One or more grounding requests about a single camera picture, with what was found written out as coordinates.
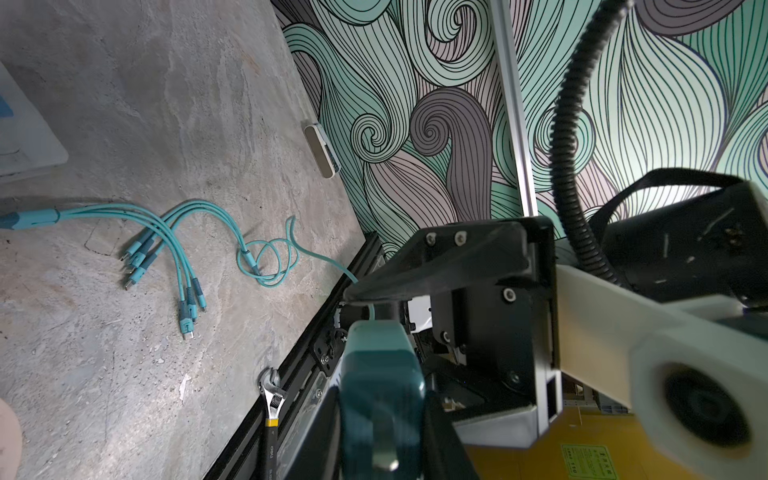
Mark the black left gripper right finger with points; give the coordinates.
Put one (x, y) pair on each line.
(443, 454)

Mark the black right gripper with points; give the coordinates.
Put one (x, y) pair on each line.
(492, 292)

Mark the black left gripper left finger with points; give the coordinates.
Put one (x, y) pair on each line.
(310, 431)

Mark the round pink socket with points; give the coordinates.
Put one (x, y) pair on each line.
(11, 442)

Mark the white multicolour power strip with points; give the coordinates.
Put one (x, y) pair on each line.
(29, 147)

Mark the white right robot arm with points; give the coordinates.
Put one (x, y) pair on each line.
(712, 245)

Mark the adjustable wrench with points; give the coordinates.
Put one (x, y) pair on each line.
(274, 398)

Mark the small white silver box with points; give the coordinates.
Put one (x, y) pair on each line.
(322, 150)

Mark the aluminium rail right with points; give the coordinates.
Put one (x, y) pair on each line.
(507, 58)

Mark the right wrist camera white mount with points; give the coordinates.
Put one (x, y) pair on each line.
(697, 386)

